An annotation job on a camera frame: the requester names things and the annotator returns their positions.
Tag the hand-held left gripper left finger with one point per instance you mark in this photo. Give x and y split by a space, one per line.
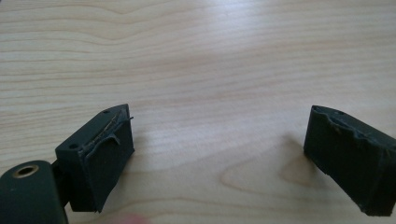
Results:
99 158

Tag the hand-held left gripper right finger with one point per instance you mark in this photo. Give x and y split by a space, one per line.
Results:
351 155

